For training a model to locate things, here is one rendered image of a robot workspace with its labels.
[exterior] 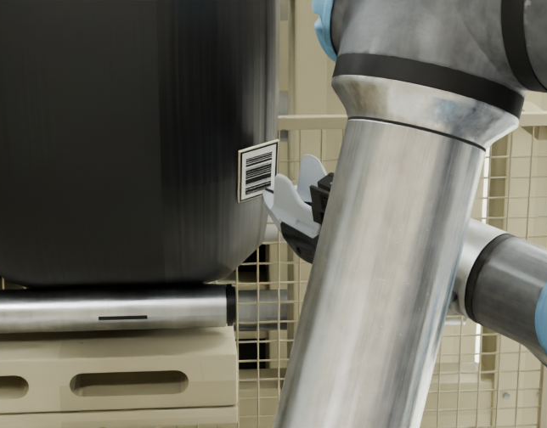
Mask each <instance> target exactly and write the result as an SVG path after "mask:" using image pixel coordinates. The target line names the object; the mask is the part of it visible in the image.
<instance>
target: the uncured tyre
mask: <svg viewBox="0 0 547 428"><path fill-rule="evenodd" d="M278 117H279V0H0V276H1V277H2V278H4V279H5V280H6V281H7V282H9V283H12V284H18V285H22V286H25V287H29V288H32V289H38V288H70V287H102V286H134V285H165V284H207V283H211V282H213V281H216V280H219V279H224V278H227V277H228V276H229V275H230V274H231V273H232V272H233V271H234V270H235V269H236V268H237V267H238V266H239V265H240V264H241V263H242V262H243V261H244V260H245V259H246V258H248V257H249V256H250V255H251V254H252V253H253V252H254V251H255V250H256V249H257V248H258V247H259V246H260V245H261V244H262V242H263V240H264V236H265V232H266V227H267V220H268V212H267V209H266V207H265V204H264V199H263V195H262V196H259V197H256V198H253V199H250V200H246V201H243V202H240V203H238V201H237V199H238V156H239V150H242V149H246V148H250V147H252V146H256V145H258V144H264V143H266V142H270V141H273V140H275V139H277V135H278Z"/></svg>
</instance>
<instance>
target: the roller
mask: <svg viewBox="0 0 547 428"><path fill-rule="evenodd" d="M235 323H236V298H235V287H234V286H232V284H226V287H225V284H165V285H134V286H102V287H70V288H38V289H6V290H0V334H6V333H35V332H64V331H93V330H121V329H178V328H207V327H225V326H226V324H227V326H233V324H235Z"/></svg>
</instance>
